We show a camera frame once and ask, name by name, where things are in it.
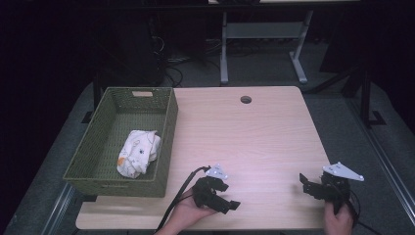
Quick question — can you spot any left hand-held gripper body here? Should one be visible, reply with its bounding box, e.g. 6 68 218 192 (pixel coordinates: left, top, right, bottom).
191 164 229 210

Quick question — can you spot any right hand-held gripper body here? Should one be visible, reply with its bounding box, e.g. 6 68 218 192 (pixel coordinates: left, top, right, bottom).
319 162 365 214

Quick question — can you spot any white printed cloth garment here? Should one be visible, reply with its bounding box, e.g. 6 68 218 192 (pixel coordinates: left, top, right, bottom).
115 129 162 180

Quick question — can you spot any green woven basket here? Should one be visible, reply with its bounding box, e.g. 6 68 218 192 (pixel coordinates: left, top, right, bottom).
63 85 179 199

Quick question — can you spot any person's left hand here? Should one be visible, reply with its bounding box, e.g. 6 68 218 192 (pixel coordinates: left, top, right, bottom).
169 189 219 231

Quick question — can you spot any person's right hand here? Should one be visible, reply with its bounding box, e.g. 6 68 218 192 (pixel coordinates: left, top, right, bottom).
323 199 355 235

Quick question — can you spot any black metal stand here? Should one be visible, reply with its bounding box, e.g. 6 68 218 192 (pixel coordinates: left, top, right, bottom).
80 72 103 125
357 63 388 129

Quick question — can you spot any black computer tower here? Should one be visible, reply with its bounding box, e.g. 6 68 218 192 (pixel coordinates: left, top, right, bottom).
96 9 166 88

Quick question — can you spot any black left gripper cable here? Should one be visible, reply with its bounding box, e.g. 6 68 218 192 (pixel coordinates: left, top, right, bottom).
155 165 212 234

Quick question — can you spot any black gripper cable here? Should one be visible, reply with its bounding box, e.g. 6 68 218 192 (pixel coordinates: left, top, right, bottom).
339 185 384 235
155 165 212 234

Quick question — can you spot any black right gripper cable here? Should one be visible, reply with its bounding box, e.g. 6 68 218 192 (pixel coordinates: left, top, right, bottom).
339 185 384 235

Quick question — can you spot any metal floor rail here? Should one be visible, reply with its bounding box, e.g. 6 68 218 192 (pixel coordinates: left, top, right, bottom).
345 96 415 217
40 182 78 235

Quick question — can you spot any tangle of floor cables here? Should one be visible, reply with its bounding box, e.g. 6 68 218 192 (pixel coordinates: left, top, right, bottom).
153 33 226 88

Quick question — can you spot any grey metal desk frame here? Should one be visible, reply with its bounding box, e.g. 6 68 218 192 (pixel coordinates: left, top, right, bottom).
219 9 315 86

